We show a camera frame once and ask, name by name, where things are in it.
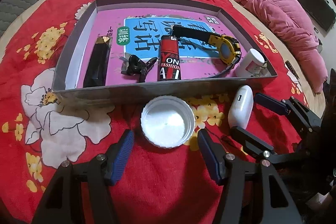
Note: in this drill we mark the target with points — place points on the pink quilted duvet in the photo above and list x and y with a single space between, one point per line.
291 24

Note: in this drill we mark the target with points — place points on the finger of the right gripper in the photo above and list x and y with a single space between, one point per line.
256 147

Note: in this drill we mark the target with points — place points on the black hair claw clip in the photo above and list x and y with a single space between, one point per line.
136 66

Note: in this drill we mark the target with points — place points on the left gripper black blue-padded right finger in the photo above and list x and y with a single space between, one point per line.
252 192

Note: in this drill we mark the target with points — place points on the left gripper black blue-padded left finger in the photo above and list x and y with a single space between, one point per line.
62 200

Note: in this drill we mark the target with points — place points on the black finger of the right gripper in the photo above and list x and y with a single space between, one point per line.
300 116

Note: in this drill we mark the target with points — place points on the red floral blanket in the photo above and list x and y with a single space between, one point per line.
158 186

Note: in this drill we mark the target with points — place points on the black gold-topped lipstick tube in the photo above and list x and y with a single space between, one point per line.
97 68

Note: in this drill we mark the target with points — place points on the white plastic jar lid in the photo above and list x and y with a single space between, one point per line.
167 122

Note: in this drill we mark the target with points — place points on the small white bottle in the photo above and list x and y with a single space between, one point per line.
251 64

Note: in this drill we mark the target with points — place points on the white earbuds case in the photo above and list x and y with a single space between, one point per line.
241 108

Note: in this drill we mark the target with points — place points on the black wall television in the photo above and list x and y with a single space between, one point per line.
320 11

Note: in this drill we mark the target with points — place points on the black remote control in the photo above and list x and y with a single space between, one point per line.
291 69

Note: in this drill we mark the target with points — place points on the yellow black wristwatch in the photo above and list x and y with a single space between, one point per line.
227 46

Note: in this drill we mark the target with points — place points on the grey cardboard box tray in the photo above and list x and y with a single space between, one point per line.
135 27

